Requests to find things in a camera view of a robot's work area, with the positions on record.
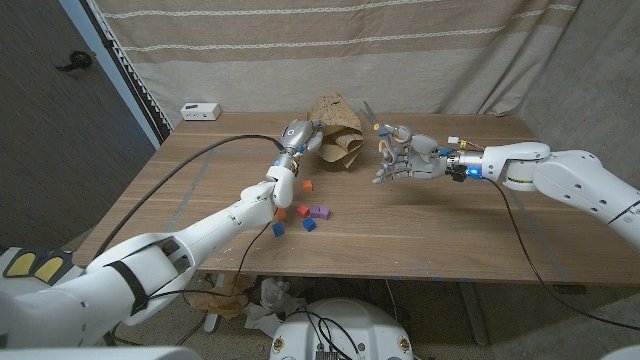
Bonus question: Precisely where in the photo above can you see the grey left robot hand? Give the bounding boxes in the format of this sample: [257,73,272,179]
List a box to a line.
[273,118,325,175]

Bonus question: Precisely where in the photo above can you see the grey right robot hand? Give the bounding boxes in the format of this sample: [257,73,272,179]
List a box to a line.
[372,124,452,185]

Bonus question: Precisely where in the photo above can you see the floral brown wrapping paper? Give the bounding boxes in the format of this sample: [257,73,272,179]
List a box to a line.
[305,91,365,170]

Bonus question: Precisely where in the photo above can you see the blue tan handled scissors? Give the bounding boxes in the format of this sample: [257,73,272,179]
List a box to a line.
[359,100,414,164]

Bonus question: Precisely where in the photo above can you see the crumpled white paper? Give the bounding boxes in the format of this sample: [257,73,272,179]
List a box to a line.
[243,277,309,339]

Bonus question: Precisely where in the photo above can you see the crumpled brown paper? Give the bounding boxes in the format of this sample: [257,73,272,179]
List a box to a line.
[188,274,256,321]

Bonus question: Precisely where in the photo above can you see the beige striped curtain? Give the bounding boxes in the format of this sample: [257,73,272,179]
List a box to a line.
[92,0,584,130]

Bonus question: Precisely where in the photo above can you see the white power strip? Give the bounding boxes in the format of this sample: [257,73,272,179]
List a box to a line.
[180,102,222,122]

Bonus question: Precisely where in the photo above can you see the metal table leg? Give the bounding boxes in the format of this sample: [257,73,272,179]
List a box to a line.
[457,282,491,347]
[202,273,226,335]

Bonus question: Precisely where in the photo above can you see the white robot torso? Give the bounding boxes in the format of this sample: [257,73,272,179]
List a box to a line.
[269,298,415,360]

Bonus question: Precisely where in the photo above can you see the dark wooden door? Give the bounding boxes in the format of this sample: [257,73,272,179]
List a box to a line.
[0,0,160,254]

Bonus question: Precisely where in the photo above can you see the black yellow foot pedal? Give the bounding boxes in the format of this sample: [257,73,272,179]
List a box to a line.
[2,247,75,287]

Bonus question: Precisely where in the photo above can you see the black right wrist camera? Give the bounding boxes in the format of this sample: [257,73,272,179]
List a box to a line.
[446,163,471,183]

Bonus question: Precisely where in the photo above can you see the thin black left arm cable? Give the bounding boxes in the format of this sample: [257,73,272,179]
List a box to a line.
[104,219,275,347]

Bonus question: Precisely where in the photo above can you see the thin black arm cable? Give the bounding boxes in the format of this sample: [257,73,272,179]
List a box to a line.
[485,178,640,332]
[104,219,275,347]

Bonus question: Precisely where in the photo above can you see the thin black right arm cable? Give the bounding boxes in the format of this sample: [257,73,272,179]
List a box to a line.
[485,178,640,332]

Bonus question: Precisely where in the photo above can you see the black backdrop frame bar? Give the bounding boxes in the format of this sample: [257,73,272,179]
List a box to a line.
[79,0,174,147]

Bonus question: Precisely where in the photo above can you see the black torso cable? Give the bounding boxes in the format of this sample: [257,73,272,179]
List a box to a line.
[297,308,362,360]

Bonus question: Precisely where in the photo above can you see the black door handle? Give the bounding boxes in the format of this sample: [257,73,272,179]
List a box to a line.
[55,50,94,73]

